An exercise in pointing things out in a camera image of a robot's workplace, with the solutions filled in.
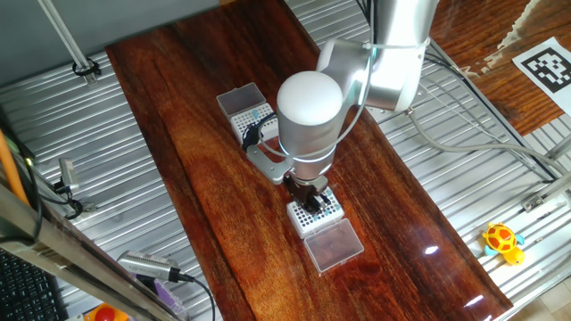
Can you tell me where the aluminium frame beam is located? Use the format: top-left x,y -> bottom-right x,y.
0,182 -> 188,321

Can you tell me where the aluminium profile bar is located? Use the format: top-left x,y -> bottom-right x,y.
544,133 -> 571,161

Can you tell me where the orange pole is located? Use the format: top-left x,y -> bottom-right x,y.
0,128 -> 30,206

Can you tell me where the black camera cable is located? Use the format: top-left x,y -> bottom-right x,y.
171,267 -> 218,321

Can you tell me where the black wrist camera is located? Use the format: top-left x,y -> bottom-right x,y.
240,120 -> 264,153

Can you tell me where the white hinged pipette tip box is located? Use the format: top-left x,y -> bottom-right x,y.
216,82 -> 281,146
285,186 -> 365,276

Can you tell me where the grey cable with metal connector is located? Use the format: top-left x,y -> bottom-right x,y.
404,105 -> 571,177

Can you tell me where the black hanging cable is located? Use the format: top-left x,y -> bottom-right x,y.
0,158 -> 44,245

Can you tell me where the aluminium profile bracket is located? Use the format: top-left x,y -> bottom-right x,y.
521,172 -> 571,213

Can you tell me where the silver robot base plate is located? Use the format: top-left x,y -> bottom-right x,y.
365,62 -> 429,124

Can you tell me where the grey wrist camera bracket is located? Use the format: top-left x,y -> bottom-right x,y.
244,144 -> 294,185

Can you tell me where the black rod clamp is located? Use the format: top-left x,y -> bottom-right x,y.
71,56 -> 103,78

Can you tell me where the purple pipette tip box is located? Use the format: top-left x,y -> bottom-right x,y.
151,278 -> 188,320

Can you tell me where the aluminium rod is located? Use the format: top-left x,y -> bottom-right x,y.
36,0 -> 97,86

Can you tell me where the yellow orange turtle toy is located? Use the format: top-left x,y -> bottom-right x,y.
482,221 -> 526,267

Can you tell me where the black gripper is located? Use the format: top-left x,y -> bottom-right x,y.
283,174 -> 333,215

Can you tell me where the black keyboard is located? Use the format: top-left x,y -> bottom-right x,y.
0,247 -> 70,321

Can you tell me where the white paper marker sheet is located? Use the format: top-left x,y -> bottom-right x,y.
511,36 -> 571,118

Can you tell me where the glossy wooden board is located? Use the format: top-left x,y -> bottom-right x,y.
105,0 -> 514,321

